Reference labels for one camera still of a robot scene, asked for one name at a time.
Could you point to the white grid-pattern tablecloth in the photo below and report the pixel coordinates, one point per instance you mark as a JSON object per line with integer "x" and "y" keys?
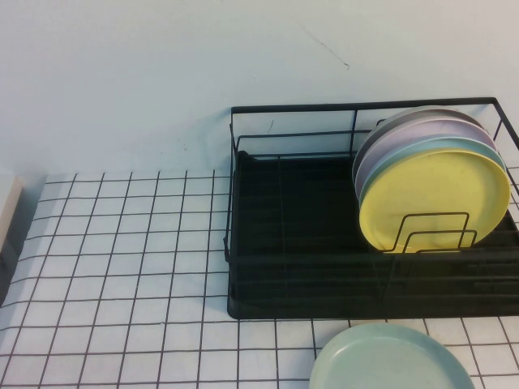
{"x": 121, "y": 263}

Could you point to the light blue plate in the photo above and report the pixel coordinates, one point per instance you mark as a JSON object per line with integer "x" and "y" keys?
{"x": 446, "y": 143}

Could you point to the beige wooden board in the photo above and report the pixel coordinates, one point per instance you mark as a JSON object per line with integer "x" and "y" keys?
{"x": 10, "y": 210}

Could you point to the mint green plate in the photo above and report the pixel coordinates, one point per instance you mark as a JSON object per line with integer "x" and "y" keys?
{"x": 385, "y": 360}

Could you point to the lilac plate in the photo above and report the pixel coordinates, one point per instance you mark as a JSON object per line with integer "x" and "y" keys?
{"x": 425, "y": 129}

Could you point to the grey plate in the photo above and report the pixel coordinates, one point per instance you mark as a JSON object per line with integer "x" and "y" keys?
{"x": 396, "y": 120}

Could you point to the black drip tray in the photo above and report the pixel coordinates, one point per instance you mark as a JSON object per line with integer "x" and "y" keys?
{"x": 308, "y": 194}

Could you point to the yellow plate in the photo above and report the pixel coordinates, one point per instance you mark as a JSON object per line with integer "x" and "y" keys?
{"x": 430, "y": 186}

